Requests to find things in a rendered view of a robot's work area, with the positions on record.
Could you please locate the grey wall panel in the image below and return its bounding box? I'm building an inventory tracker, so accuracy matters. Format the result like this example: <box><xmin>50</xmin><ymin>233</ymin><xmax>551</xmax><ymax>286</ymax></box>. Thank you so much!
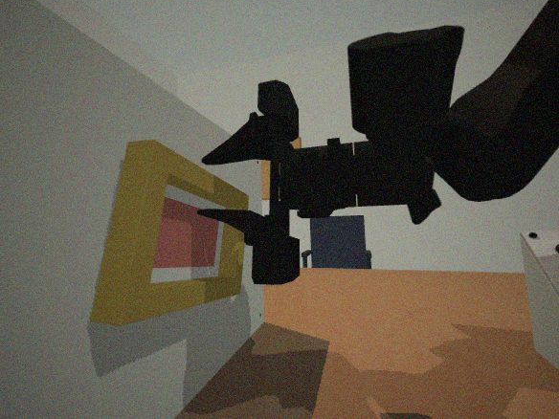
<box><xmin>0</xmin><ymin>0</ymin><xmax>264</xmax><ymax>419</ymax></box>

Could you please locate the olive-gold picture frame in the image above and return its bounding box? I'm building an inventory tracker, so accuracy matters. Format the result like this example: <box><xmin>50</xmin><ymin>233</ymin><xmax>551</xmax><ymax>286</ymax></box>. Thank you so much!
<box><xmin>90</xmin><ymin>140</ymin><xmax>249</xmax><ymax>326</ymax></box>

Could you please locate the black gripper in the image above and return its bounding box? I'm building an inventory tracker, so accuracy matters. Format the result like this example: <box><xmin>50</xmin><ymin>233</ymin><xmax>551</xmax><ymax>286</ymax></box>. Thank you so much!
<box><xmin>197</xmin><ymin>80</ymin><xmax>356</xmax><ymax>285</ymax></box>

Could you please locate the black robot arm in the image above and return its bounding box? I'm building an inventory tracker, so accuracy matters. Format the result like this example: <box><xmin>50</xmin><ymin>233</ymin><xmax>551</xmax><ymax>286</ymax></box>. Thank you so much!
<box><xmin>347</xmin><ymin>0</ymin><xmax>559</xmax><ymax>225</ymax></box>

